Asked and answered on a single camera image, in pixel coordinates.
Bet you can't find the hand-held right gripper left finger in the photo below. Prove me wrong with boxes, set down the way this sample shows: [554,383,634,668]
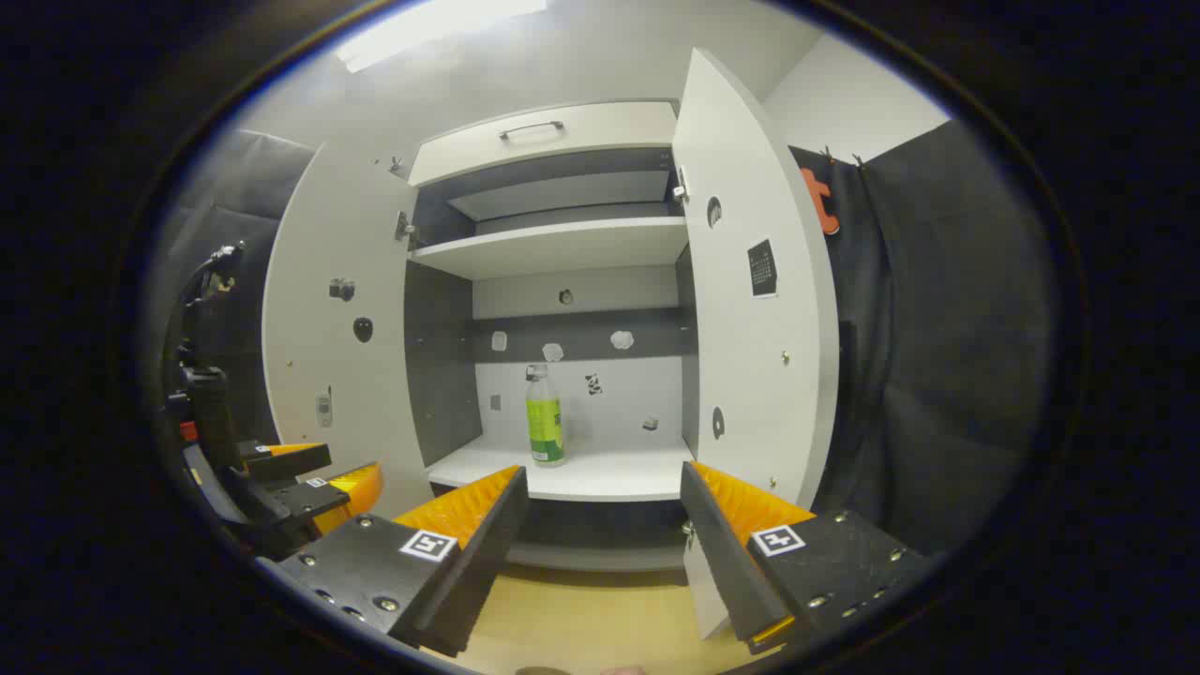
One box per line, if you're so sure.
[255,464,531,659]

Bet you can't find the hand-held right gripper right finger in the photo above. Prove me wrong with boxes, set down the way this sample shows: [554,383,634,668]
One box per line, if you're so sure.
[680,460,929,655]

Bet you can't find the clear bottle green label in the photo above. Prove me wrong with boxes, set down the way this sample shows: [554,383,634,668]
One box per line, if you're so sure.
[525,364,567,468]

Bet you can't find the white cabinet door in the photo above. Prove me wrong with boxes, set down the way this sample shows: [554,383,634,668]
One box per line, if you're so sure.
[671,47,841,640]
[262,142,434,521]

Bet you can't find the white cabinet shelf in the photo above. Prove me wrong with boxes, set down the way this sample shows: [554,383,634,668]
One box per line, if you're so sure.
[411,217,691,280]

